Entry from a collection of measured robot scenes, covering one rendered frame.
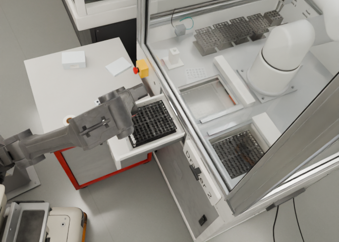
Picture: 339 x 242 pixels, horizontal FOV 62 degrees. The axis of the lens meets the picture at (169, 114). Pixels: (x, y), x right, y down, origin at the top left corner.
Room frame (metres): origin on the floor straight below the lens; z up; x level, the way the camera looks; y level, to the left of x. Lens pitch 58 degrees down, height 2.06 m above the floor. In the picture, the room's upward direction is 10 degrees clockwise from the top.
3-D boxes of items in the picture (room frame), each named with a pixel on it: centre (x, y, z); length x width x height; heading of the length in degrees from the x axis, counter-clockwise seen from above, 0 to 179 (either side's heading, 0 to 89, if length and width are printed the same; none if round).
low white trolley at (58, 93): (0.92, 0.47, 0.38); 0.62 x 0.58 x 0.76; 34
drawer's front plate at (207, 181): (0.49, -0.18, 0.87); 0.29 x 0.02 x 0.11; 34
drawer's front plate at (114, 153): (0.57, 0.26, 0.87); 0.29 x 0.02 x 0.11; 34
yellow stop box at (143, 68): (1.02, 0.19, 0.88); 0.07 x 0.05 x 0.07; 34
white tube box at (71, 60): (1.07, 0.60, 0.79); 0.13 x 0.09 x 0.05; 110
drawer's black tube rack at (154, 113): (0.68, 0.09, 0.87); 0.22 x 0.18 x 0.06; 124
